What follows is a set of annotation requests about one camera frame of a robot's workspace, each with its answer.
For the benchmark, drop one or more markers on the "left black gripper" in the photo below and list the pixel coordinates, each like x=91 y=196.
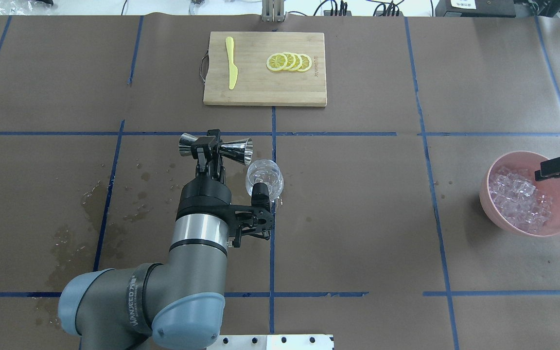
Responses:
x=204 y=197

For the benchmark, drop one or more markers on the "steel cocktail jigger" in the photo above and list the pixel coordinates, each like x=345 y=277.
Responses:
x=240 y=151

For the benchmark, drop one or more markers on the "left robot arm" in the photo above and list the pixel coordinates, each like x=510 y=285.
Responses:
x=178 y=304

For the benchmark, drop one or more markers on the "pile of clear ice cubes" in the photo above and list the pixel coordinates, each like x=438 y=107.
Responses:
x=519 y=200

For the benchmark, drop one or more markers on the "clear wine glass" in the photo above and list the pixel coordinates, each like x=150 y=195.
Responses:
x=267 y=171

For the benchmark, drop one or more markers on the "pink bowl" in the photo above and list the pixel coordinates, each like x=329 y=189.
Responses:
x=532 y=162

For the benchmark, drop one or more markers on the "bamboo cutting board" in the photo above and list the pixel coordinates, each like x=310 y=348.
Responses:
x=257 y=85

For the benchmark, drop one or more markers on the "lemon slice leftmost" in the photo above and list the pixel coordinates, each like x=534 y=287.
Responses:
x=277 y=62

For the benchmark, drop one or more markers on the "lemon slice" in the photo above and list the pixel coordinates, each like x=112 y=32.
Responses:
x=297 y=62
x=277 y=62
x=305 y=62
x=289 y=60

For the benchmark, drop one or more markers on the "yellow plastic knife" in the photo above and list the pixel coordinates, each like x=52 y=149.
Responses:
x=232 y=68

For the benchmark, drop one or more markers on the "lemon slice rightmost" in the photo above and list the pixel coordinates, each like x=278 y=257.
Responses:
x=305 y=62

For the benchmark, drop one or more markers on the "black power strip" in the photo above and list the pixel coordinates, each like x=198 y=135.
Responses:
x=334 y=8

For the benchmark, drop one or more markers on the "black equipment box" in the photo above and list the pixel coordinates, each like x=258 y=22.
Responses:
x=475 y=8

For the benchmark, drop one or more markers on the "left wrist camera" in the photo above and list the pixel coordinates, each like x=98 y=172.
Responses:
x=255 y=220

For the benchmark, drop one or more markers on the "aluminium frame post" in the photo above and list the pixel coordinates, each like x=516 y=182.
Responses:
x=273 y=11

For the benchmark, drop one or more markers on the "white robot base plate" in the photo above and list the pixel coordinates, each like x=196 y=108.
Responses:
x=274 y=342

